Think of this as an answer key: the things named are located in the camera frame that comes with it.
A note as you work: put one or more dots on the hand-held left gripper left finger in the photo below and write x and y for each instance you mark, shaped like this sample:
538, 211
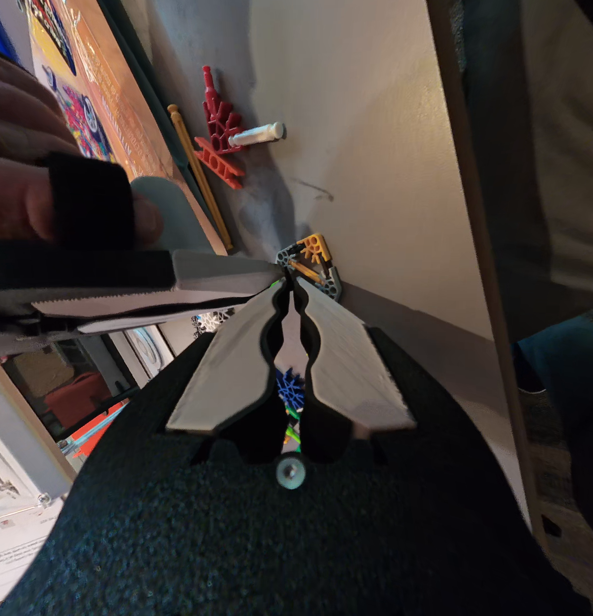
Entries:
229, 375

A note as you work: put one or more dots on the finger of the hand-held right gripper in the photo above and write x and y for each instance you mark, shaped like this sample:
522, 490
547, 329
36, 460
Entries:
219, 269
156, 321

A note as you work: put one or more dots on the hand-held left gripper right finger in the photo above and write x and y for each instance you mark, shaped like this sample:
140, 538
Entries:
354, 375

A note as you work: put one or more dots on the interlocked blue grey snowflake connectors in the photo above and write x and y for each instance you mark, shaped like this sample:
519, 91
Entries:
290, 387

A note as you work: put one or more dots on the green rod with lime clip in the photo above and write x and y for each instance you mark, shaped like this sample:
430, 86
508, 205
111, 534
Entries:
291, 423

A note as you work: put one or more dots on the yellow grey connector rod assembly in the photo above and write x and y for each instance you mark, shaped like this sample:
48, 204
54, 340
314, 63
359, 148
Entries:
315, 248

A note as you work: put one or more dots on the person's right hand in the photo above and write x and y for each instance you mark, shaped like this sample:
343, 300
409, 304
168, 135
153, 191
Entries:
17, 192

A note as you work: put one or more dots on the grey round disc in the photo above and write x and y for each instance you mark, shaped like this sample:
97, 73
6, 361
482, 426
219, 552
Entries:
144, 349

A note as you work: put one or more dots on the white snowflake connector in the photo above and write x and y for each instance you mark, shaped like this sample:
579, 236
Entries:
212, 320

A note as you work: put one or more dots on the long yellow rod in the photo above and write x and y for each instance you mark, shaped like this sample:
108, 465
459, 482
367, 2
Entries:
200, 178

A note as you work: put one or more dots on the orange connector piece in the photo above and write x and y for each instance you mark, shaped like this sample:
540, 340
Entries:
219, 163

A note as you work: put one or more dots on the white rod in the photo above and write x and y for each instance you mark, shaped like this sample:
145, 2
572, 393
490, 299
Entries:
258, 134

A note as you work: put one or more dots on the red fan connector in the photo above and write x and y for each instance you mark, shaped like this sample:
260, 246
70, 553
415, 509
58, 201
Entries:
221, 120

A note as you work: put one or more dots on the instruction booklet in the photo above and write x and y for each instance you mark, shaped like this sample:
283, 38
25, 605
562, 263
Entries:
108, 86

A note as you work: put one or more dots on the dark teal cloth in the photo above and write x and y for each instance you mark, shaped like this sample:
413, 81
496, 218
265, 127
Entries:
566, 385

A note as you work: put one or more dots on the white printed paper sheet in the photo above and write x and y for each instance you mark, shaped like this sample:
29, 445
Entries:
17, 553

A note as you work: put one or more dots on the person's black garment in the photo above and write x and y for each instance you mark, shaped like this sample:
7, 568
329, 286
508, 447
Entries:
498, 144

